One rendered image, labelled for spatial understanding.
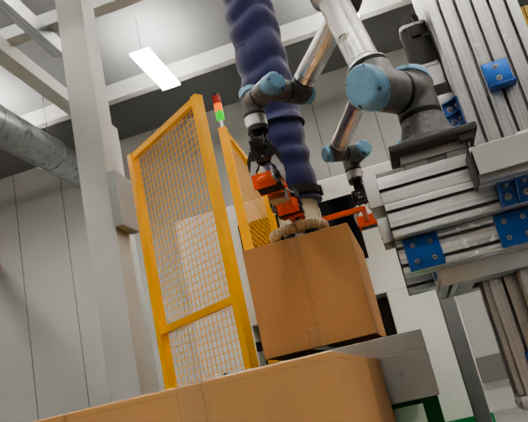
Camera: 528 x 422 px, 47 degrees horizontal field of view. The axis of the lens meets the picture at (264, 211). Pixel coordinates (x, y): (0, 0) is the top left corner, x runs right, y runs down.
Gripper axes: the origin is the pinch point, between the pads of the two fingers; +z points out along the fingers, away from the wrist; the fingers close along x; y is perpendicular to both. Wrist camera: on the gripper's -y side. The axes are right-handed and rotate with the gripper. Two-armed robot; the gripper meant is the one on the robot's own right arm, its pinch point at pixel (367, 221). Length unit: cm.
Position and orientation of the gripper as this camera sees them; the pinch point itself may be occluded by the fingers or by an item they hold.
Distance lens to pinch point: 283.7
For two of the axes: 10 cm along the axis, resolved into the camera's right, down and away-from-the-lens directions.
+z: 2.1, 9.3, -2.9
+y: -2.4, -2.4, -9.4
